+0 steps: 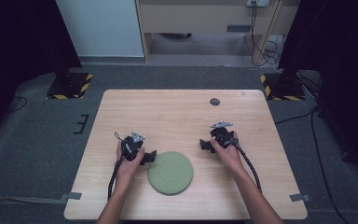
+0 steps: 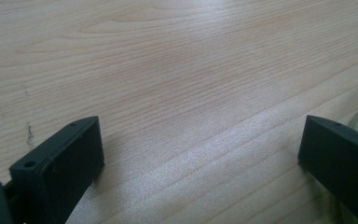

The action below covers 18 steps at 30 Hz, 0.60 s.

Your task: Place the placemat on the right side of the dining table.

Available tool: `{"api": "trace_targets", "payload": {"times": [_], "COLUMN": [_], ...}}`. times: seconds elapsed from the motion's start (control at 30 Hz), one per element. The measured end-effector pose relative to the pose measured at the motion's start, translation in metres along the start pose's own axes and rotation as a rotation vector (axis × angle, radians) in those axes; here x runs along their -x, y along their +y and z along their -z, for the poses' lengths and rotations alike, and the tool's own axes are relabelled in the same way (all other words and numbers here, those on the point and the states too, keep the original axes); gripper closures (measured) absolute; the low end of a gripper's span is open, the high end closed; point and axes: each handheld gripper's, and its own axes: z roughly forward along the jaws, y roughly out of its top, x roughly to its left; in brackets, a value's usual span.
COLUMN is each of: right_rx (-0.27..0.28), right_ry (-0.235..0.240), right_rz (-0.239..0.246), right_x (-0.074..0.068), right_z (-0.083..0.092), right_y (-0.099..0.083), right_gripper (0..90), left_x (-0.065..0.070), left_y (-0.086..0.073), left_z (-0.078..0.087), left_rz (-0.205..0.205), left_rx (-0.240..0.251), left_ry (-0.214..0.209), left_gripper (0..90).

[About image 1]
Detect black striped stand base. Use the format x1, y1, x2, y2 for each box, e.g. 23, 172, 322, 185
259, 73, 307, 102
46, 72, 94, 101

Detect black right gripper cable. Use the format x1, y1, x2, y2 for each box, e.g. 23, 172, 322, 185
229, 136, 263, 194

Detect grey tape piece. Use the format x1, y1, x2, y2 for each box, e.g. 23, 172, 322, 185
289, 193, 311, 203
60, 191, 83, 201

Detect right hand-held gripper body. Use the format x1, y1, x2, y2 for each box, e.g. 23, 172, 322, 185
210, 120, 240, 149

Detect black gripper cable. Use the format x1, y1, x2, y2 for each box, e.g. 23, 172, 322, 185
107, 132, 126, 201
229, 136, 263, 194

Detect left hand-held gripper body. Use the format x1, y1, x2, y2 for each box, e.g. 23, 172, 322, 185
121, 131, 146, 162

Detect bundle of black cables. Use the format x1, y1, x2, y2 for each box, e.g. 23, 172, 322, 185
250, 2, 284, 68

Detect white wall panel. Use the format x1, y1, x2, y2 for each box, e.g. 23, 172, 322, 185
55, 0, 145, 58

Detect black curtain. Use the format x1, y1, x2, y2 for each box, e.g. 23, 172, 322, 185
0, 0, 83, 144
278, 0, 358, 178

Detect person's left hand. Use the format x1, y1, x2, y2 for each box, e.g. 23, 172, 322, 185
115, 140, 145, 188

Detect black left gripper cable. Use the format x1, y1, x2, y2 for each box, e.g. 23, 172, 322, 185
107, 132, 126, 201

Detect person's right hand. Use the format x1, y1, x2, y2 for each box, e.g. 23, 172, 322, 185
211, 131, 246, 175

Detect black floor cable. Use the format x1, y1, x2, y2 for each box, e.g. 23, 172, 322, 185
274, 105, 352, 224
7, 95, 28, 113

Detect white power strip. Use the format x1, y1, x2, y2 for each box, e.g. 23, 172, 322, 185
246, 0, 270, 7

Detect green plate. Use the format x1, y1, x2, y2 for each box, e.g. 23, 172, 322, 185
147, 150, 194, 196

